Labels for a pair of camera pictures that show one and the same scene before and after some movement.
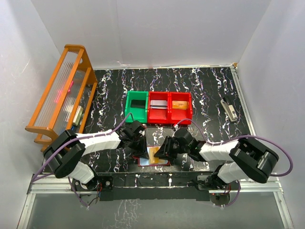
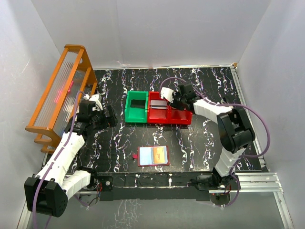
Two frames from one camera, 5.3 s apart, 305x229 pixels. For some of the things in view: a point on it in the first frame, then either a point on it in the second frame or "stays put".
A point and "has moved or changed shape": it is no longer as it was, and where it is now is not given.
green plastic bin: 136,104 stays put
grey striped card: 159,104 stays put
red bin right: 180,108 stays put
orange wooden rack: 66,104 stays put
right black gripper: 169,145 -> 177,102
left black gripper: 138,145 -> 111,115
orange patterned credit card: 152,151 has moved or changed shape
